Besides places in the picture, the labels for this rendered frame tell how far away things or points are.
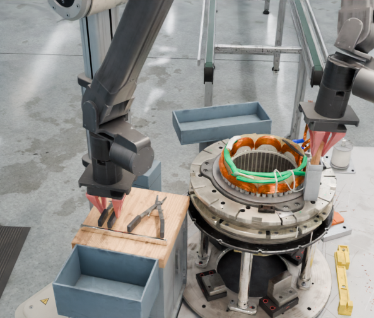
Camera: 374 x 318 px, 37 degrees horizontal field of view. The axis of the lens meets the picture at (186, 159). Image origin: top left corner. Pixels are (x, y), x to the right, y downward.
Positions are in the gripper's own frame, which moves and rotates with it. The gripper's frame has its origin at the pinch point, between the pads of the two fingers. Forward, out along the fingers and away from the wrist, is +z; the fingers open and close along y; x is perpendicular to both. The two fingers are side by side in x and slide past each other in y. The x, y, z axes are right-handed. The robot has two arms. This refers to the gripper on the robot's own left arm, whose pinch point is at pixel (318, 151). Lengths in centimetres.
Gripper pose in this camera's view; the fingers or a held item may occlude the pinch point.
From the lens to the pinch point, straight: 113.5
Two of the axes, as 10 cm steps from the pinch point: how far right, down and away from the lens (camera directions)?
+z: -1.1, 8.3, 5.5
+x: -0.7, -5.6, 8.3
